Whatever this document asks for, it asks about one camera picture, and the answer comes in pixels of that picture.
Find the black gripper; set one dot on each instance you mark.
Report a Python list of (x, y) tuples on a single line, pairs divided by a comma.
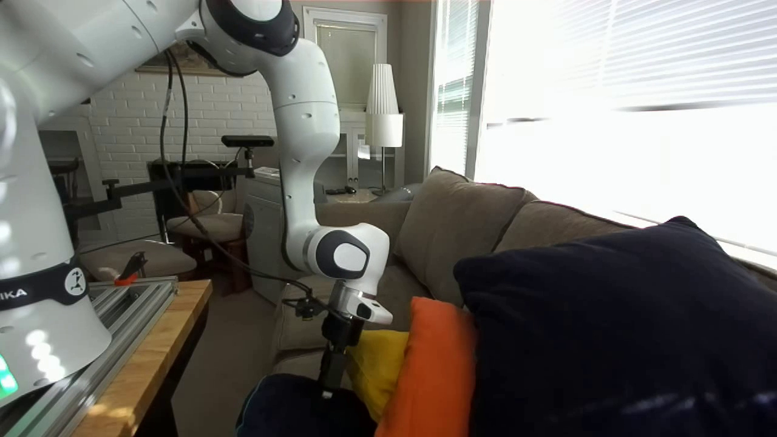
[(344, 328)]

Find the blue cylindrical bolster pillow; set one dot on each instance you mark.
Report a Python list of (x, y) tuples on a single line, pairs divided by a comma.
[(292, 410)]

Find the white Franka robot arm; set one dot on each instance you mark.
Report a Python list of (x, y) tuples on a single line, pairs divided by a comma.
[(307, 122)]

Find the yellow throw pillow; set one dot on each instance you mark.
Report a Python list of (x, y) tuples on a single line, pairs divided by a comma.
[(379, 365)]

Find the orange throw pillow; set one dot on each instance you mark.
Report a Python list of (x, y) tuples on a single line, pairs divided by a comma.
[(429, 379)]

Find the navy square throw pillow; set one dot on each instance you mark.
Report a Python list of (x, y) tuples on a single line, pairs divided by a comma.
[(616, 342)]

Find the white box appliance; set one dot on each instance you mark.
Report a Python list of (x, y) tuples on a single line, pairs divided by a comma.
[(264, 234)]

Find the wooden work table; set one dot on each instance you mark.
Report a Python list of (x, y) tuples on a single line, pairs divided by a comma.
[(160, 355)]

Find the grey-brown fabric sofa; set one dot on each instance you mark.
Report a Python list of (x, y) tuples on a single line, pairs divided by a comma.
[(453, 234)]

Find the grey-brown sofa back cushion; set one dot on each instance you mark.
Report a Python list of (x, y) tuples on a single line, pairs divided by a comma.
[(453, 228), (560, 232)]

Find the tan armchair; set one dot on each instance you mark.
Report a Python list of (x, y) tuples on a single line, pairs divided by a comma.
[(207, 228)]

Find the round beige ottoman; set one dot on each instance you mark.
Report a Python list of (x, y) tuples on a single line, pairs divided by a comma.
[(154, 259)]

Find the red black hand tool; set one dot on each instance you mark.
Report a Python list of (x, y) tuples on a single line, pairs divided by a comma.
[(129, 271)]

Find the white window blinds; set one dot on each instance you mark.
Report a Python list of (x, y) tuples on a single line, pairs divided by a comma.
[(631, 122)]

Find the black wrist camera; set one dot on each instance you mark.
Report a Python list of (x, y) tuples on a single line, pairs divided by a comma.
[(304, 308)]

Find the black stereo camera bar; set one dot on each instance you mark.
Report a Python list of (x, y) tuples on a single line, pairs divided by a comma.
[(247, 141)]

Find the black camera boom stand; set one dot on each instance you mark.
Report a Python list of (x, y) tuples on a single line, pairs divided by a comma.
[(137, 191)]

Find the white wall frame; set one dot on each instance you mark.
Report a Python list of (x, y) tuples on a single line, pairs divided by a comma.
[(355, 49)]

